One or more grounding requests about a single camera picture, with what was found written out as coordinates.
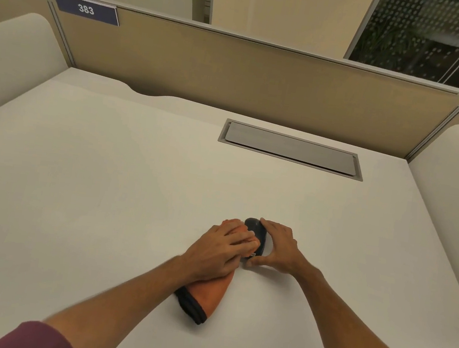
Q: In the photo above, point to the dotted glass wall panel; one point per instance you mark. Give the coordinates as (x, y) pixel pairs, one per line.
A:
(435, 39)

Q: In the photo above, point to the black computer mouse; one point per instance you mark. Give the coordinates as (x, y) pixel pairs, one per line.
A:
(256, 229)

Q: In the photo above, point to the person's left fingers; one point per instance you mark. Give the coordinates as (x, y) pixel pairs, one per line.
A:
(241, 239)

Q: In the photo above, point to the person's right hand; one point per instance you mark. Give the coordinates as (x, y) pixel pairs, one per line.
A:
(282, 251)

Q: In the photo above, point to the blue number label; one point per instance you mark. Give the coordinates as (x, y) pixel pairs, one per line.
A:
(85, 9)

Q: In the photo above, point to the person's left forearm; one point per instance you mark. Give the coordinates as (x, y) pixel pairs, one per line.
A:
(125, 306)

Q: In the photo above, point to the person's left hand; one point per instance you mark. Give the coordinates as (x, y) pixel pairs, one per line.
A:
(212, 252)

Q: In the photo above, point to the beige desk partition panel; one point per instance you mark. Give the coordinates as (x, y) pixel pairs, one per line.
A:
(243, 75)

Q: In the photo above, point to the person's right thumb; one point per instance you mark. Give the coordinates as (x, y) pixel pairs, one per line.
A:
(257, 261)

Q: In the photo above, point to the orange cloth with dark edge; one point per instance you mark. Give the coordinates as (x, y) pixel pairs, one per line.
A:
(209, 296)

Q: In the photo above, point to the person's right forearm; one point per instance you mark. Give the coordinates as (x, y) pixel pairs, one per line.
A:
(351, 338)

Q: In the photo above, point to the maroon left sleeve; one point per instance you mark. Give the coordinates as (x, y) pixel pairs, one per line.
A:
(38, 340)

